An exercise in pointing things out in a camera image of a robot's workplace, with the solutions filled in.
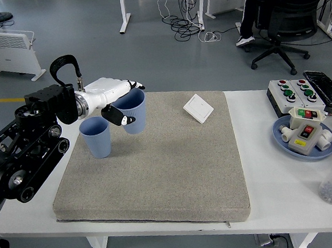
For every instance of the white push-button control box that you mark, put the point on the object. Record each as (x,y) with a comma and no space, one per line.
(279,98)
(318,102)

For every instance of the blue plate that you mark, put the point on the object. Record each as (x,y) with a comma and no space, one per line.
(279,143)

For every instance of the white desk leg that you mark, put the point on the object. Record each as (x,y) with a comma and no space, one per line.
(200,9)
(124,15)

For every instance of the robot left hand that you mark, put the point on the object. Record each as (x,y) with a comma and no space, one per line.
(105,90)

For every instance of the white wall switch plate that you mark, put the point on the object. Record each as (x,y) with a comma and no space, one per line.
(198,108)

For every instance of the white green-red button switch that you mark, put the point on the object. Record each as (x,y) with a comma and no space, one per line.
(296,119)

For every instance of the grey red-button switch box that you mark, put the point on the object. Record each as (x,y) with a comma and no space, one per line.
(302,145)

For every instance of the blue ribbed cup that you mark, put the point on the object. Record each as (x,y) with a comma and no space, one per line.
(136,112)
(97,143)

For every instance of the person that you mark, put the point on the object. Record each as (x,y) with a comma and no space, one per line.
(249,14)

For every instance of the black glossy flat device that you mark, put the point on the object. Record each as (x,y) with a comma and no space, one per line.
(324,85)

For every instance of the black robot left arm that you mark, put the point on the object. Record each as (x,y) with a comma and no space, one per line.
(64,106)

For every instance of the white table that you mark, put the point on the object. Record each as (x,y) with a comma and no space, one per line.
(275,201)

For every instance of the grey-brown cushion mat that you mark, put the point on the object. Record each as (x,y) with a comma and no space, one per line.
(172,163)

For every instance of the grey power strip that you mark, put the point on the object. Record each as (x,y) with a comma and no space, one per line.
(267,239)

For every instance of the black office chair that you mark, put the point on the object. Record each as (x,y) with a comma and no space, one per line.
(287,19)

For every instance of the white pipe fitting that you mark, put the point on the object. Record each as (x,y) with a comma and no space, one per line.
(327,141)
(286,134)

